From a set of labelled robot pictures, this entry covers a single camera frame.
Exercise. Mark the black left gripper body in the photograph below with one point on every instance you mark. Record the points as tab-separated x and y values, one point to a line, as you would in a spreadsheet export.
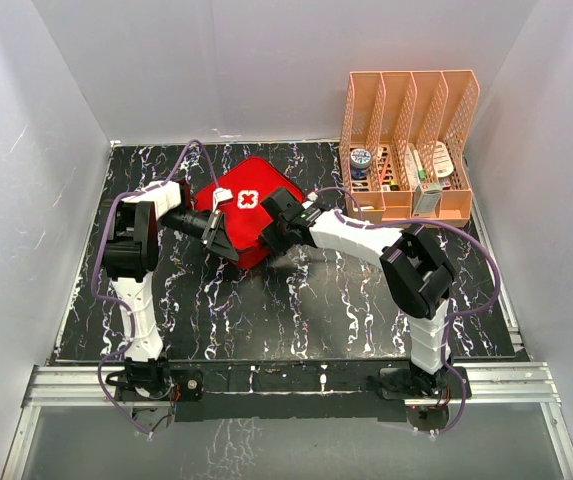
185	222

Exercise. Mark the round blue patterned tin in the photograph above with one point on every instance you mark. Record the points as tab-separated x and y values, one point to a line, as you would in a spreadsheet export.
360	161

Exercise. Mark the grey stapler box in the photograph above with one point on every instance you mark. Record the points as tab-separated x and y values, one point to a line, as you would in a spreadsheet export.
426	198

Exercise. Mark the peach plastic desk organizer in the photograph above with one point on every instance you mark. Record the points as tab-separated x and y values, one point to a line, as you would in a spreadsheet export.
398	116

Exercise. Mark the pink white card pack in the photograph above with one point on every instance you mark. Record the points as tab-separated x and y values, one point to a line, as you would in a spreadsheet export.
442	162

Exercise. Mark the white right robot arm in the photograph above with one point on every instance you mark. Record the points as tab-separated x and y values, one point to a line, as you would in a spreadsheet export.
417	272

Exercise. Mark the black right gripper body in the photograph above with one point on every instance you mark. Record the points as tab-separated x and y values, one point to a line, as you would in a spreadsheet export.
276	240

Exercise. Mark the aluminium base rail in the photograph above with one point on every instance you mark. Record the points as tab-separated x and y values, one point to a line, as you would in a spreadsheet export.
484	382

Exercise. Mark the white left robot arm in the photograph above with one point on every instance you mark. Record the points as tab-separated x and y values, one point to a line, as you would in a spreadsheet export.
130	257

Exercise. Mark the red black medicine case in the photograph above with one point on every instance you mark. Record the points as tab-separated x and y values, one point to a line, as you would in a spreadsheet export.
251	182

